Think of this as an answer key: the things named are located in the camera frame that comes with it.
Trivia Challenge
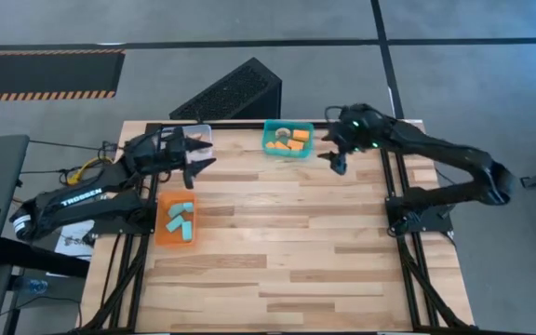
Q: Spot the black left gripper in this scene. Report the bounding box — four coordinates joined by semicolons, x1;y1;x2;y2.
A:
126;127;218;191

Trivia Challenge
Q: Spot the teal plastic bin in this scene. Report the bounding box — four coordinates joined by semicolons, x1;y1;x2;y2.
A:
261;119;315;159

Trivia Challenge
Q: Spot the clear water bottle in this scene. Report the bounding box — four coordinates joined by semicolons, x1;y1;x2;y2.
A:
15;277;49;297

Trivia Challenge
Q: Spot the black cart base bar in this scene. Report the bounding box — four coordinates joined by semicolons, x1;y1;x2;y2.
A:
0;235;91;280

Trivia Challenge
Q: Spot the yellow cable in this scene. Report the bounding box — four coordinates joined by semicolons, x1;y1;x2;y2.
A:
65;155;114;187

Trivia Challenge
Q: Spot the black perforated box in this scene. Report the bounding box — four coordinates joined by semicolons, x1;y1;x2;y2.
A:
168;57;283;121

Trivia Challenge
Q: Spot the dark grey panel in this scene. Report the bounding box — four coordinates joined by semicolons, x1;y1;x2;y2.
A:
0;134;31;274

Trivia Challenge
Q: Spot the black aluminium table frame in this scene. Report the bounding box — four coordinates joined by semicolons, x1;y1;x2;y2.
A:
79;119;476;335

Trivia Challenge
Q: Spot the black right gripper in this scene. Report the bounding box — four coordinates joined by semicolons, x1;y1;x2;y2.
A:
316;102;393;177

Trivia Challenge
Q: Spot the orange plastic bin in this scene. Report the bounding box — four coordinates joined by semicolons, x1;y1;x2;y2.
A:
154;190;198;248

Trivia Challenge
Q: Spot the clear plastic bin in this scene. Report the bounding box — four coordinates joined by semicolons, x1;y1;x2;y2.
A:
160;123;213;164

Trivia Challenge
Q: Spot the black hazard-striped floor mat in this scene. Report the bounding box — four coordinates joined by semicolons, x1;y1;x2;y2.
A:
0;48;127;102

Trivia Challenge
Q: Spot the white paper sheet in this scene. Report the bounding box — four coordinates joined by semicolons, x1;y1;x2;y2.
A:
54;222;96;261

